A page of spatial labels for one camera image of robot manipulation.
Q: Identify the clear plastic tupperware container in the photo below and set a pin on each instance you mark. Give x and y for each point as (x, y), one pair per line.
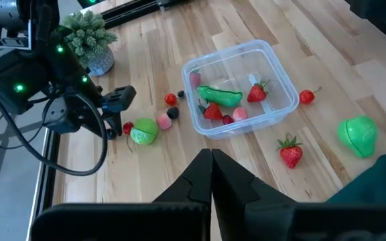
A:
(233, 60)

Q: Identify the green toy lime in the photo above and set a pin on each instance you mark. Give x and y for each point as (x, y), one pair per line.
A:
(144, 131)

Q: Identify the green toy pear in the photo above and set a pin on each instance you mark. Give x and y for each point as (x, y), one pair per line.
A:
(358, 135)

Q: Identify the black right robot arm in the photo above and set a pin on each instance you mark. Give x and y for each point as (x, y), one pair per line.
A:
(55, 63)

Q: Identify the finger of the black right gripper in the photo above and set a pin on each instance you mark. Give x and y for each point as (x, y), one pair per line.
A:
(119, 124)
(112, 122)

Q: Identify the dark red toy cherry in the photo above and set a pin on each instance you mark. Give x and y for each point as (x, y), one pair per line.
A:
(227, 119)

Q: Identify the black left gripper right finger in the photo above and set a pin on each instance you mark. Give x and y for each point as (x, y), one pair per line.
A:
(233, 194)

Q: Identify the green toy pea pod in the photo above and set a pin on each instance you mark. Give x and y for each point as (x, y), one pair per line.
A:
(220, 97)

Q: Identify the potted faux green plant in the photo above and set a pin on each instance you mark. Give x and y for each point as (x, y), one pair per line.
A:
(89, 37)

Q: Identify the dark blue toy blueberry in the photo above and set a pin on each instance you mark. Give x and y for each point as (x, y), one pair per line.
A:
(181, 94)
(111, 134)

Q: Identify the black toy blackberry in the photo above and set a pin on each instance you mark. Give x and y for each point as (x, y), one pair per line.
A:
(173, 112)

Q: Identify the red toy strawberry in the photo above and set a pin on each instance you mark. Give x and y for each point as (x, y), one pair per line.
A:
(291, 155)
(212, 112)
(256, 93)

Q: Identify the dark green cloth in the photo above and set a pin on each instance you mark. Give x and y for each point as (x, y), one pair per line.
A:
(380, 180)

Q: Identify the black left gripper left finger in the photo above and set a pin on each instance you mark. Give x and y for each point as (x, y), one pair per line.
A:
(196, 187)

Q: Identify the pink toy fruit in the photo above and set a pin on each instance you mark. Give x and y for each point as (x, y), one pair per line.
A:
(195, 80)
(240, 114)
(163, 121)

